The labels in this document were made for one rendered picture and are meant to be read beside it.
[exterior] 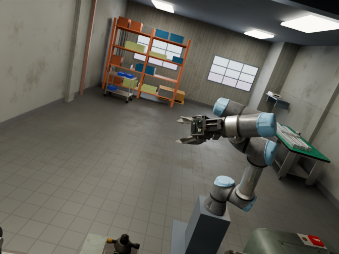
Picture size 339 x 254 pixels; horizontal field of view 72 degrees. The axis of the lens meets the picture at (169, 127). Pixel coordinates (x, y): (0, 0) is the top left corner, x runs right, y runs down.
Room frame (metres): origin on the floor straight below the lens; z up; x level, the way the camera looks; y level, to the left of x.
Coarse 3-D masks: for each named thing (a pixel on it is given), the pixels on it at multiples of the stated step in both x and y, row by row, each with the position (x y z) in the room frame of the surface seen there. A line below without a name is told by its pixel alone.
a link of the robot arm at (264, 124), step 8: (240, 120) 0.73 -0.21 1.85; (248, 120) 0.72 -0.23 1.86; (256, 120) 0.71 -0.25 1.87; (264, 120) 0.70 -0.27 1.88; (272, 120) 0.69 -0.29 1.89; (240, 128) 0.72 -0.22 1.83; (248, 128) 0.71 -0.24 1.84; (256, 128) 0.70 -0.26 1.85; (264, 128) 0.69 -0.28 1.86; (272, 128) 0.68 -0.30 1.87; (240, 136) 0.73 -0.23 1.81; (248, 136) 0.72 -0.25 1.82; (256, 136) 0.71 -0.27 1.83; (264, 136) 0.70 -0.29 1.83; (272, 136) 0.70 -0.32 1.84
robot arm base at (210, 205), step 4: (208, 196) 1.33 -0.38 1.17; (204, 200) 1.34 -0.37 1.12; (208, 200) 1.30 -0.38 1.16; (212, 200) 1.29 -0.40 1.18; (216, 200) 1.27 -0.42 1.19; (204, 204) 1.31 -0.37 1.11; (208, 204) 1.29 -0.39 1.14; (212, 204) 1.27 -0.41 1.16; (216, 204) 1.27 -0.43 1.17; (220, 204) 1.27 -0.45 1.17; (224, 204) 1.29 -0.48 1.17; (208, 208) 1.27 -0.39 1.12; (212, 208) 1.26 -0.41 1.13; (216, 208) 1.26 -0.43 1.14; (220, 208) 1.27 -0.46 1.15; (224, 208) 1.29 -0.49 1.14; (212, 212) 1.26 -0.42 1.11; (216, 212) 1.25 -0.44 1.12; (220, 212) 1.26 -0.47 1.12; (224, 212) 1.29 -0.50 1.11
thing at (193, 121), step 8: (192, 120) 0.79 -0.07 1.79; (200, 120) 0.77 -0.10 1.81; (208, 120) 0.76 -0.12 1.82; (216, 120) 0.76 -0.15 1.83; (192, 128) 0.77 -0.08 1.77; (200, 128) 0.76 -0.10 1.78; (208, 128) 0.77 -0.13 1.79; (216, 128) 0.76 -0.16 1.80; (192, 136) 0.77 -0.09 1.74; (200, 136) 0.76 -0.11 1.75; (208, 136) 0.77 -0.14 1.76; (224, 136) 0.75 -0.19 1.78
